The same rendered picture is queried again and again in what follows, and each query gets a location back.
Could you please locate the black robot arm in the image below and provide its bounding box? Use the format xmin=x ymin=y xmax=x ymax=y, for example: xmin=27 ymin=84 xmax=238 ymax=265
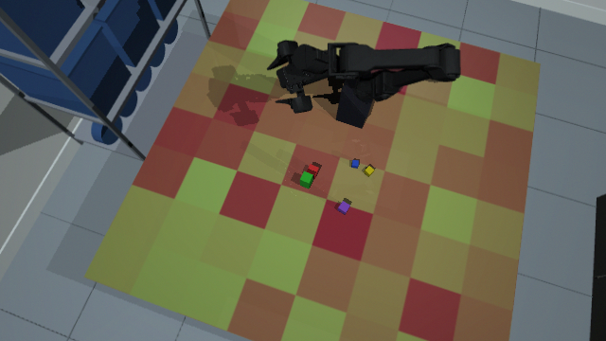
xmin=276 ymin=43 xmax=461 ymax=102

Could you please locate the small yellow block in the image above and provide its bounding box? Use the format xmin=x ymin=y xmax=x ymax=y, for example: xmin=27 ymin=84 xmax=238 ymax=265
xmin=364 ymin=166 xmax=374 ymax=177

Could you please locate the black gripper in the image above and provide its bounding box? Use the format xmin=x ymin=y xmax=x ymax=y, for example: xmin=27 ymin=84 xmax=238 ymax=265
xmin=267 ymin=41 xmax=321 ymax=114

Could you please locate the purple block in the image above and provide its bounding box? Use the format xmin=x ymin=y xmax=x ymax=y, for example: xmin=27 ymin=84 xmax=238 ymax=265
xmin=338 ymin=201 xmax=350 ymax=215

